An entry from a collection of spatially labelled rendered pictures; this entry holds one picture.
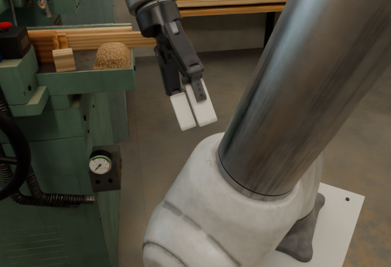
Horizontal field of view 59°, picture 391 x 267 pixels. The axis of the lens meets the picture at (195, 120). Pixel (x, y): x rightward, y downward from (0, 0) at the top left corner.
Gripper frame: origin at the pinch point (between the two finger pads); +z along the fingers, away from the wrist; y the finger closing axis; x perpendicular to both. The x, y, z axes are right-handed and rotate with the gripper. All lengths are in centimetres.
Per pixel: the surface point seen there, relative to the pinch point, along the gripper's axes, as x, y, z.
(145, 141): -6, 159, 3
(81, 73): 15.3, 29.5, -19.9
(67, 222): 35, 59, 17
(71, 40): 15, 41, -32
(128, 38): 0.3, 39.0, -27.7
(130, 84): 5.1, 30.3, -13.9
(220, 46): -121, 271, -60
